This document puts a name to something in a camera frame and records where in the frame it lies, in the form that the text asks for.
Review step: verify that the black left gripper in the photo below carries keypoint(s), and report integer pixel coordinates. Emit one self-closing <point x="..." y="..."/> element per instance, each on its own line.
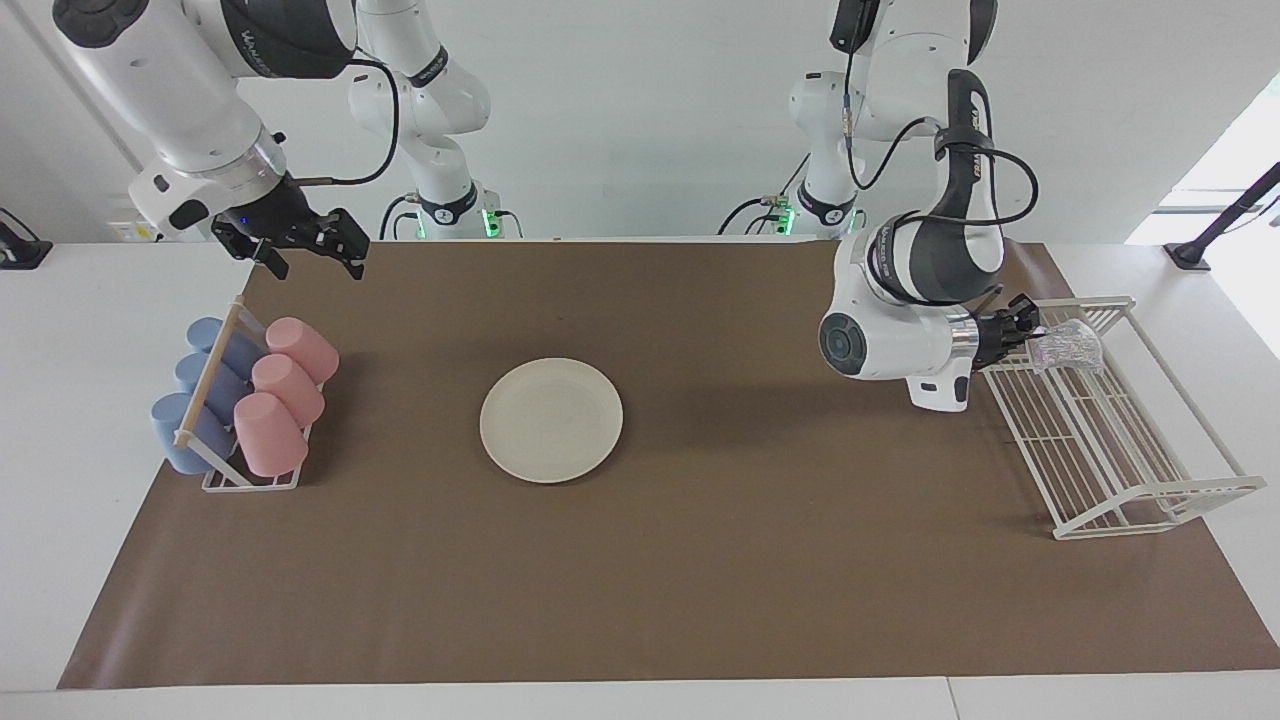
<point x="992" y="340"/>

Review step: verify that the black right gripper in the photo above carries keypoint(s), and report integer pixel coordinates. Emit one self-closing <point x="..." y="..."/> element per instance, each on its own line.
<point x="270" y="212"/>

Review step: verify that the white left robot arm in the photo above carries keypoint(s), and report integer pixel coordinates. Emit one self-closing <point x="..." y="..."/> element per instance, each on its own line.
<point x="900" y="340"/>

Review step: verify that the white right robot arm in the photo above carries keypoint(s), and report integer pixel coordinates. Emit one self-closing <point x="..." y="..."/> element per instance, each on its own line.
<point x="170" y="80"/>

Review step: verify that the cream round plate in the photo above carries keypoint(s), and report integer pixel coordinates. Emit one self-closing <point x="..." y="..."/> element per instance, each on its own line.
<point x="551" y="420"/>

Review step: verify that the pink plastic cup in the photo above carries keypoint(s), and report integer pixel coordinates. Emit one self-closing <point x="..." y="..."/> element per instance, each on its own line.
<point x="290" y="388"/>
<point x="303" y="348"/>
<point x="270" y="435"/>

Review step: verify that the blue plastic cup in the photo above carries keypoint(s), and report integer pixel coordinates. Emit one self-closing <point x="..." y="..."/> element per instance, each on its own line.
<point x="225" y="385"/>
<point x="238" y="348"/>
<point x="175" y="435"/>

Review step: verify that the wooden white cup rack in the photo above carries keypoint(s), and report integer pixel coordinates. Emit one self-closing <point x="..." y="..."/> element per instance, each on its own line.
<point x="208" y="378"/>

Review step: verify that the black table clamp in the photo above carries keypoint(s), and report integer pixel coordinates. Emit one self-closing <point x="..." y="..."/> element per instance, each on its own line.
<point x="20" y="250"/>

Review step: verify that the brown table mat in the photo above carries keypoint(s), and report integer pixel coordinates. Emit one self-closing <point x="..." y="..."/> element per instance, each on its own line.
<point x="750" y="580"/>

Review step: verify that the white wall socket box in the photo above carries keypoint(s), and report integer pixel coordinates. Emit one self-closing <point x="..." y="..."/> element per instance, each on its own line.
<point x="125" y="228"/>

